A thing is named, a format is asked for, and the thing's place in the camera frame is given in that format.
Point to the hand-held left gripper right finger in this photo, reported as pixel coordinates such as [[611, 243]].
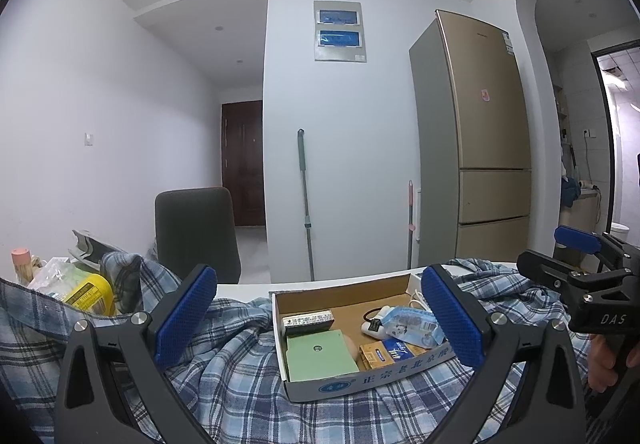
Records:
[[450, 319]]

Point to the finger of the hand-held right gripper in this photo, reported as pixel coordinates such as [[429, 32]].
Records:
[[545, 269], [575, 238]]

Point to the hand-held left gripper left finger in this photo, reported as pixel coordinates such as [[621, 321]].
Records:
[[187, 314]]

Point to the light blue tissue packet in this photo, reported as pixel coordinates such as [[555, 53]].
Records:
[[412, 324]]

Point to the white cardboard box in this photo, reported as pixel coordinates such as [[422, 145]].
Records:
[[345, 384]]

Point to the green snap pouch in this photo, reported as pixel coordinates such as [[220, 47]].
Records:
[[320, 356]]

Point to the person's right hand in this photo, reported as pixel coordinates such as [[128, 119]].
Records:
[[602, 364]]

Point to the beige cabinet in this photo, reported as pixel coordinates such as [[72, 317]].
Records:
[[585, 224]]

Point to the white toilet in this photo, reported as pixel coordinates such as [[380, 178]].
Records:
[[620, 229]]

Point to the blue hanging cloth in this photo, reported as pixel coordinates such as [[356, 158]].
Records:
[[570, 191]]

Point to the orange and blue packet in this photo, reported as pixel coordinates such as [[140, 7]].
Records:
[[385, 355]]

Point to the dark grey chair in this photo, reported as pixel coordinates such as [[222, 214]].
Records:
[[195, 234]]

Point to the blue plaid cloth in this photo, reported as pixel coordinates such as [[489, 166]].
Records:
[[250, 374]]

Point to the yellow snack bag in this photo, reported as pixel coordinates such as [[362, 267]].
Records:
[[92, 294]]

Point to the beige round slotted disc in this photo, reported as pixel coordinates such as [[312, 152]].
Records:
[[352, 349]]

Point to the white narrow board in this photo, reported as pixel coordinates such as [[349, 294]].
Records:
[[419, 214]]

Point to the grey folded object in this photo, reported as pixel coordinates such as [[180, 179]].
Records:
[[90, 246]]

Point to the small white labelled box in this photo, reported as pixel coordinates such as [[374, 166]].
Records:
[[307, 321]]

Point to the gold refrigerator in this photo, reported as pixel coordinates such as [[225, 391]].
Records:
[[480, 149]]

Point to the clear plastic bag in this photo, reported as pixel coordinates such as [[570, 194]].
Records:
[[55, 276]]

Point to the dark brown door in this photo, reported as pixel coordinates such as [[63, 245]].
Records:
[[245, 164]]

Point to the pink lidded container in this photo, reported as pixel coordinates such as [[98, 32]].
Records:
[[21, 264]]

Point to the grey electrical panel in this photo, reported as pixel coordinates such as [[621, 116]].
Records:
[[340, 32]]

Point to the white wall switch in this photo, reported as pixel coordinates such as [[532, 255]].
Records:
[[89, 139]]

